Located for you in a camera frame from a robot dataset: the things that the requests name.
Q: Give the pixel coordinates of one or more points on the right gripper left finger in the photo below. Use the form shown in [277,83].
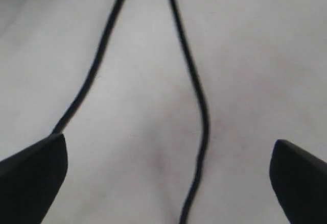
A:
[31,179]

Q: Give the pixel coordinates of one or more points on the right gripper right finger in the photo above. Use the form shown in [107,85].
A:
[298,179]

